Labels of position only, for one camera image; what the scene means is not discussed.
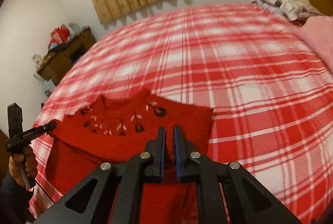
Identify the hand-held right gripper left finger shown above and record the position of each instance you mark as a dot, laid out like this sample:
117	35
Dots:
161	153

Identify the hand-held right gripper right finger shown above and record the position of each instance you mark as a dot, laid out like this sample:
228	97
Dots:
179	153

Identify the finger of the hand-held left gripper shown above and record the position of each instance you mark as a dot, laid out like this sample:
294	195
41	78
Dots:
45	127

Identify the red knitted sweater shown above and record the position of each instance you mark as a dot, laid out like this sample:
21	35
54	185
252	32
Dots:
117	140

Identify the person's left forearm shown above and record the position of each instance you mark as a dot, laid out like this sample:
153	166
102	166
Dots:
13	200

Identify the person's left hand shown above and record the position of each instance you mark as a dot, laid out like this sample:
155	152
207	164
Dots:
31	161

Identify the white card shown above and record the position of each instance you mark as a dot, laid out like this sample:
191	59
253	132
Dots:
36	59

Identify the brown wooden desk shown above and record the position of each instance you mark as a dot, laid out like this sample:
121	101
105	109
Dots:
65	60

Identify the red plaid bedsheet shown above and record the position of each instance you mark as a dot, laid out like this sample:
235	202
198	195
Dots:
234	83

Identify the grey patterned pillow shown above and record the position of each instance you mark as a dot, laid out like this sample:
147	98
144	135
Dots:
286	5

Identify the pink floral pillow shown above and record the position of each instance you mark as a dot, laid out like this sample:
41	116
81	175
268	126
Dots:
320	36

